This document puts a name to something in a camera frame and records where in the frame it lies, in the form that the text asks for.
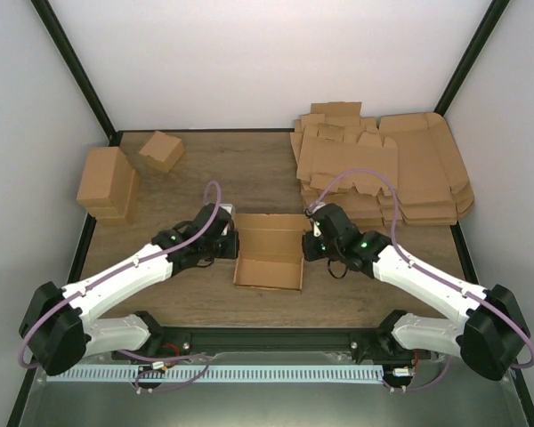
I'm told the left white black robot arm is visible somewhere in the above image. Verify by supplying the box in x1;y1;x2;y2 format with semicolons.
20;204;239;376

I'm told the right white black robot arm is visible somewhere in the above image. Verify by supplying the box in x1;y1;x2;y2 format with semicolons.
302;203;530;381

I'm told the small folded cardboard box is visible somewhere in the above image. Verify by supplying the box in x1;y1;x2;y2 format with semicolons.
138;131;185;173

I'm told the large folded cardboard box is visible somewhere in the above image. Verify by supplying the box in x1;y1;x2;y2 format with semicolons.
77;147;140;226

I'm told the stack of flat cardboard blanks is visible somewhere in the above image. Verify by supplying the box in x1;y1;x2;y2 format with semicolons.
289;101;398;226

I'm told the large flat cardboard blanks stack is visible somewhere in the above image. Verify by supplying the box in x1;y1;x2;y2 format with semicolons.
378;112;474;225

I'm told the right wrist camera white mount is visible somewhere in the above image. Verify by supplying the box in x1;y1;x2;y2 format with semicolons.
305;201;326;238

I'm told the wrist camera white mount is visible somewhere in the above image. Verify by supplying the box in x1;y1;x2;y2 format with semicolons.
305;201;326;238
220;203;235;236

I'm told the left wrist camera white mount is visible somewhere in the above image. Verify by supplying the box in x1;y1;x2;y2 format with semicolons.
220;203;235;236

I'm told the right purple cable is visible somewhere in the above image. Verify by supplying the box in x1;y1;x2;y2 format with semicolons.
313;167;534;395

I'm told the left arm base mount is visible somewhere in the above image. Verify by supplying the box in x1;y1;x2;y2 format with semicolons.
110;326;191;362

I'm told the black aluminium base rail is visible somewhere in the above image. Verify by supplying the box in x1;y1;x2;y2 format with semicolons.
110;326;508;357

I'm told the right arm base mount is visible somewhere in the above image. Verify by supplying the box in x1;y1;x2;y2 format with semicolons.
348;328;415;364

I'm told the light blue slotted cable duct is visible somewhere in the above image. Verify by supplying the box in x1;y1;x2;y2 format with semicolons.
46;365;384;384

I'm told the right black frame post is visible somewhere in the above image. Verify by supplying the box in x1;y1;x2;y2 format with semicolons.
434;0;510;116

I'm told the black frame post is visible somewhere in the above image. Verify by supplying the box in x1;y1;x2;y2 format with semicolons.
434;0;510;116
30;0;117;141

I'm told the left black frame post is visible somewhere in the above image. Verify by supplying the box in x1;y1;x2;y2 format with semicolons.
30;0;117;141

